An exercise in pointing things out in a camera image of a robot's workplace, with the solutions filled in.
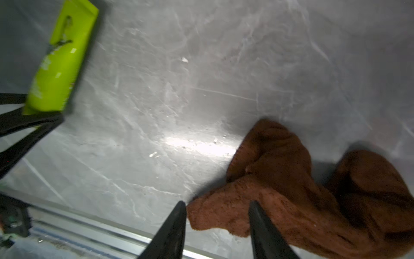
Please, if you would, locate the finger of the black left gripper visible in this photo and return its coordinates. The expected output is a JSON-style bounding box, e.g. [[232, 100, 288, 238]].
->
[[1, 93, 64, 136], [1, 121, 63, 179]]

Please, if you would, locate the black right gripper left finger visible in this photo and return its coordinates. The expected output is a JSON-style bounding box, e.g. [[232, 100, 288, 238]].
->
[[138, 201, 187, 259]]

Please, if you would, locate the green Curaprox toothpaste tube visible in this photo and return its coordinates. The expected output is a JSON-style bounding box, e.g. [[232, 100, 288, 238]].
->
[[23, 1, 99, 115]]

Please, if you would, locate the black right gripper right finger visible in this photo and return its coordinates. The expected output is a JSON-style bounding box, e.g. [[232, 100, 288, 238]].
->
[[249, 201, 299, 259]]

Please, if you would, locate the brown cloth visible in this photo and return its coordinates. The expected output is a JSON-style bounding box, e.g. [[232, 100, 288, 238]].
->
[[187, 119, 414, 259]]

